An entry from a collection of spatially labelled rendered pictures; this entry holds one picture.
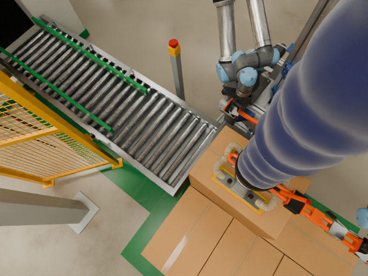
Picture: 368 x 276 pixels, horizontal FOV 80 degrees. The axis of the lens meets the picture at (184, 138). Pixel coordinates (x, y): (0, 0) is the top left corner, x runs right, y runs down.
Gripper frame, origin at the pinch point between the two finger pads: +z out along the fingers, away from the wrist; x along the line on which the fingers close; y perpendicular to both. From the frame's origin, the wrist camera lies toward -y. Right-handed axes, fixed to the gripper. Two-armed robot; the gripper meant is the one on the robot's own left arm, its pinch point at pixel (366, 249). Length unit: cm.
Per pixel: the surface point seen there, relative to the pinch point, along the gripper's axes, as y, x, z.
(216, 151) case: 84, -1, 13
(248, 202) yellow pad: 52, 13, 10
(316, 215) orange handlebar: 24.9, 0.3, -1.4
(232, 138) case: 81, -14, 13
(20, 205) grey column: 160, 99, 15
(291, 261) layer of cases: 4, 20, 53
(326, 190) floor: -13, -62, 107
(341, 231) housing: 12.4, -0.1, -1.4
